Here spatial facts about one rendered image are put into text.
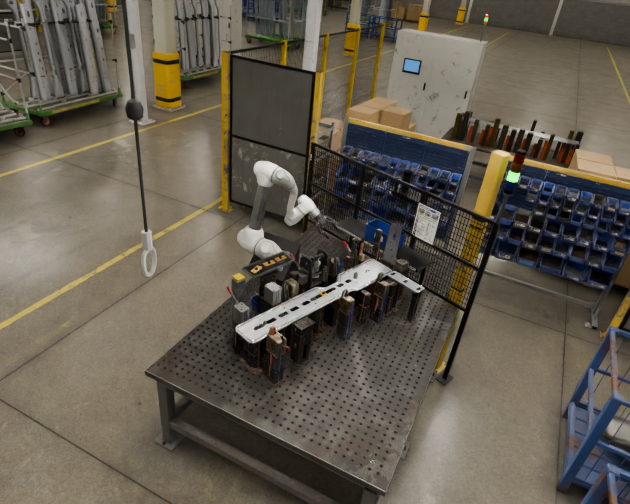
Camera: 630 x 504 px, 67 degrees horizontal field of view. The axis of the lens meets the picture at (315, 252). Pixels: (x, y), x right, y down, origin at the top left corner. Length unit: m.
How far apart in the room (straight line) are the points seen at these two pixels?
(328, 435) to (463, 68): 7.97
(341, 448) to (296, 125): 3.74
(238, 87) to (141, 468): 4.11
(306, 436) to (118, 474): 1.38
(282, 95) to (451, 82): 4.92
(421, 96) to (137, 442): 8.14
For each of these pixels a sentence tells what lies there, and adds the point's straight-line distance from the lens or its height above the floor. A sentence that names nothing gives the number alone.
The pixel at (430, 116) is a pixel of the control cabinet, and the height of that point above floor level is 0.57.
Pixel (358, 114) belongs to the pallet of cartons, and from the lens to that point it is 7.76.
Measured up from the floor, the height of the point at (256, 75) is 1.82.
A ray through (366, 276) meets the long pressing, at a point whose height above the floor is 1.00.
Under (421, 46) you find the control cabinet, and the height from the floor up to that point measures 1.79.
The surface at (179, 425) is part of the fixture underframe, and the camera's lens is 3.56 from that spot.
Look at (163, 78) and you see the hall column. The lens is 10.70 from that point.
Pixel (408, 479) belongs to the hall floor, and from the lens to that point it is 3.73.
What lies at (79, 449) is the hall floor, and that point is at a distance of 3.88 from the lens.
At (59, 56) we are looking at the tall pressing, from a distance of 10.78.
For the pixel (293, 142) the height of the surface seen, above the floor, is 1.17.
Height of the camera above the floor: 3.00
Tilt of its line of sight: 31 degrees down
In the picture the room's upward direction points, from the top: 7 degrees clockwise
